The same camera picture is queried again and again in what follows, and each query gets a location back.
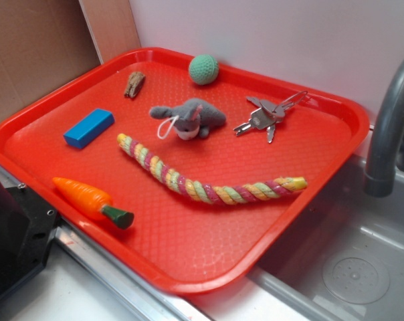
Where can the multicolour twisted rope toy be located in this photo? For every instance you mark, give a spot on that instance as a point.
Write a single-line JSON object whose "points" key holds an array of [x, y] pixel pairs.
{"points": [[203, 192]]}

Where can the green knitted ball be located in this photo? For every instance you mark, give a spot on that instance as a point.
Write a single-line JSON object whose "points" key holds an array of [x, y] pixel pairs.
{"points": [[203, 69]]}

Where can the grey plush bunny toy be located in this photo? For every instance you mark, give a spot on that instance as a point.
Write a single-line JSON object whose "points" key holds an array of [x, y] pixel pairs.
{"points": [[194, 118]]}

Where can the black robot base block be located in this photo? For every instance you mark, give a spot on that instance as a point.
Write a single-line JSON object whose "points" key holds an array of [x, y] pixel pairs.
{"points": [[27, 227]]}

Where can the red plastic tray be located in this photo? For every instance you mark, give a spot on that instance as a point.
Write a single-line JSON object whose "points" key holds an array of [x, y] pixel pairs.
{"points": [[179, 245]]}

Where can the orange plastic toy carrot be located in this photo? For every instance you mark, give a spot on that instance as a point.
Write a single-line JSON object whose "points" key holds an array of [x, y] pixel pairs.
{"points": [[92, 202]]}

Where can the brown wood chip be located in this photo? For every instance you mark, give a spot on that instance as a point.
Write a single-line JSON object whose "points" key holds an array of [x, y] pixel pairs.
{"points": [[134, 84]]}

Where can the blue wooden block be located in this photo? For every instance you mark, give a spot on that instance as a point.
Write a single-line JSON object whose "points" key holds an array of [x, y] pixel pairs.
{"points": [[89, 128]]}

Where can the grey sink faucet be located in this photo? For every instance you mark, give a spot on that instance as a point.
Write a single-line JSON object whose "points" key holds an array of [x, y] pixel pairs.
{"points": [[386, 150]]}

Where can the silver key bunch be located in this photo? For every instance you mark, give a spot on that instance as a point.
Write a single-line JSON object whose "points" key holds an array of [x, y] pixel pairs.
{"points": [[268, 114]]}

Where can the grey plastic sink basin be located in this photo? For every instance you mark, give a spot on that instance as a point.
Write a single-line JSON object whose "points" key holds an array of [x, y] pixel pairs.
{"points": [[342, 258]]}

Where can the brown cardboard panel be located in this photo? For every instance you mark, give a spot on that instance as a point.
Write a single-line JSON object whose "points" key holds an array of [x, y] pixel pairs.
{"points": [[43, 45]]}

